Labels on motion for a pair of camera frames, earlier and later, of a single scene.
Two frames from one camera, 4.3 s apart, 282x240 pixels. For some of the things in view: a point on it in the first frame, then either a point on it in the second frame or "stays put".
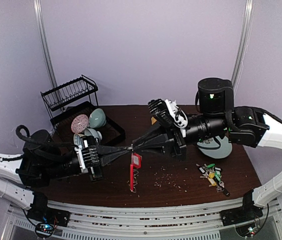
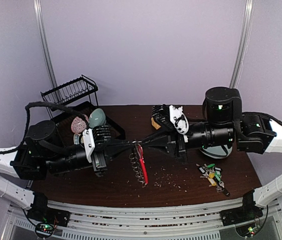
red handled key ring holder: [133, 181] -> [138, 164]
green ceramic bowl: [97, 118] stays put
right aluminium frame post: [243, 43] stays put
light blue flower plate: [215, 147] stays put
